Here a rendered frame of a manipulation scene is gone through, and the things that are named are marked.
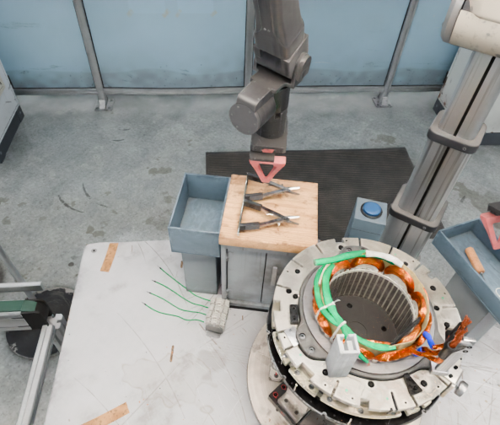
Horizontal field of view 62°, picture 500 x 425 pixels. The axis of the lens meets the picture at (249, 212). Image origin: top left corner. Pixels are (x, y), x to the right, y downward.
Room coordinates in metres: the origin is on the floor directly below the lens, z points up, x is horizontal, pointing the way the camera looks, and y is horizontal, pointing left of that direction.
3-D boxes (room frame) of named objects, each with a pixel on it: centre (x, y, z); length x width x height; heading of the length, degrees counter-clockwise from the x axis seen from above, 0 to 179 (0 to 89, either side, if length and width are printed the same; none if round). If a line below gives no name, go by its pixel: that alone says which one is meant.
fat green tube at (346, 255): (0.43, -0.19, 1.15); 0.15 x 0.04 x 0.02; 92
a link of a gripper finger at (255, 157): (0.62, -0.03, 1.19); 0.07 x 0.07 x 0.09; 88
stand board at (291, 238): (0.61, -0.05, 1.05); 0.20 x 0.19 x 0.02; 86
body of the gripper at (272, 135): (0.65, -0.03, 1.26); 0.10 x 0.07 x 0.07; 178
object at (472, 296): (0.49, -0.50, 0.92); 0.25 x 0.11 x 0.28; 24
